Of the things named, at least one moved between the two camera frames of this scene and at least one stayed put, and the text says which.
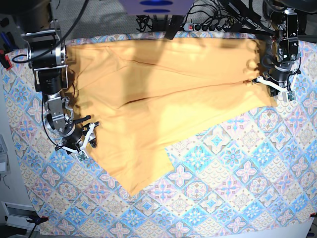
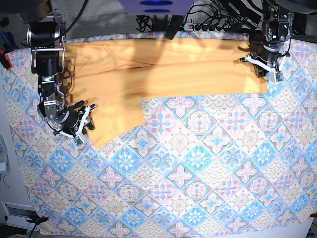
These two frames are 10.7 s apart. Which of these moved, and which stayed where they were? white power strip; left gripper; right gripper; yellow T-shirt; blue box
Moved: right gripper; yellow T-shirt; left gripper
Stayed: white power strip; blue box
